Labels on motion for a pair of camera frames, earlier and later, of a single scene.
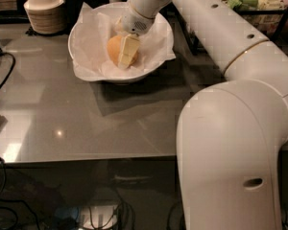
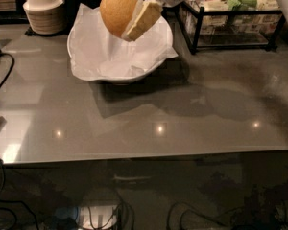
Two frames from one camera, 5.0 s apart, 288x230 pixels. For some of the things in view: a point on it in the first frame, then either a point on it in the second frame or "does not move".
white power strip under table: x=101 y=215 does not move
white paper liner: x=90 y=38 does not move
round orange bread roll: x=113 y=49 -> x=116 y=10
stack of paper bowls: x=46 y=11 does not move
